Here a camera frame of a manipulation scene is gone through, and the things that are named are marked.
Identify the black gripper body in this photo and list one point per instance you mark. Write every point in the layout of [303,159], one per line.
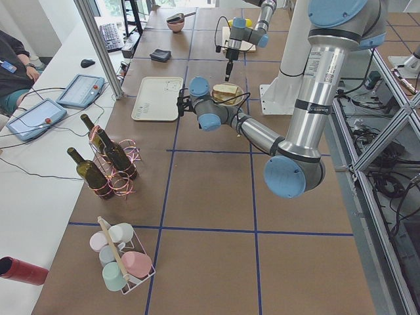
[188,104]
[232,54]

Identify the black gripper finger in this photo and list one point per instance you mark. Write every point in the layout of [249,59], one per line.
[228,71]

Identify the bread slice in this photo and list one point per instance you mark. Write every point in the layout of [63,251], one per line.
[227,100]
[225,89]

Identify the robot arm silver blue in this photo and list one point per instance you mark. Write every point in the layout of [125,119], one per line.
[324,33]
[257,36]

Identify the cream bear serving tray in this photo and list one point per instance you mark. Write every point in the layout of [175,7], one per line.
[157,99]

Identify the wooden cutting board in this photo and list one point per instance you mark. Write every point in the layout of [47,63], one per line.
[245,46]

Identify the grey folded cloth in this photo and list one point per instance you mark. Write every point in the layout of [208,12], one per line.
[160,55]

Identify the pink bowl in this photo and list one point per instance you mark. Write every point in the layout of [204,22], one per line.
[175,24]

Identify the metal scoop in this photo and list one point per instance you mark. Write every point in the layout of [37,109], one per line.
[179,17]

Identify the green wine bottle middle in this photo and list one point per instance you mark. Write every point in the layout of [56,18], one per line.
[117,155]

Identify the green wine bottle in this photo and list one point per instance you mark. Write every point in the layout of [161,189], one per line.
[90,129]
[92,175]
[117,155]

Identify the green wine bottle back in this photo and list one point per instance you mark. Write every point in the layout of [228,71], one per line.
[90,129]

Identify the black keyboard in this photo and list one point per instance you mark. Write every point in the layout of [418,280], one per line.
[111,37]

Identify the blue teach pendant far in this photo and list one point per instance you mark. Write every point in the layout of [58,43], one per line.
[81,91]

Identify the blue teach pendant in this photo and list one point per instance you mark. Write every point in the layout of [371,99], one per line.
[37,120]
[81,91]

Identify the black computer mouse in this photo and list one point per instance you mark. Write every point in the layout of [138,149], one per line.
[87,62]

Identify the green wine bottle front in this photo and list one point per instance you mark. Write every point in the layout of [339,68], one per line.
[92,175]

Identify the white cup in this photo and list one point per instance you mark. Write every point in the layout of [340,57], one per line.
[122,232]

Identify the blue teach pendant near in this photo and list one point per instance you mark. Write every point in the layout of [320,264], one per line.
[37,120]

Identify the light pink cup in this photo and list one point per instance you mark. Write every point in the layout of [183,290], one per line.
[98,241]

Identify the seated person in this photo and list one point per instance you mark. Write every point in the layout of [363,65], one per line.
[18,74]

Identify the salmon pink cup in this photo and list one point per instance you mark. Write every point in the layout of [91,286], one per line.
[137,264]

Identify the grey cup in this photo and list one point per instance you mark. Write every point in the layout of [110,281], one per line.
[106,255]

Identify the mint green cup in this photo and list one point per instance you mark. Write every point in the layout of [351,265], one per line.
[113,278]

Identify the red cylinder can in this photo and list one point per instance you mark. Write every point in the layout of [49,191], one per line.
[20,271]

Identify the copper wire bottle rack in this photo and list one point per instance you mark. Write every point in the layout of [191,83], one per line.
[121,184]

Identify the aluminium frame post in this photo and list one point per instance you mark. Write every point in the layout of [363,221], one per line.
[86,14]

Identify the white wire cup rack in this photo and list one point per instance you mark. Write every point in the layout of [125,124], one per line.
[119,249]

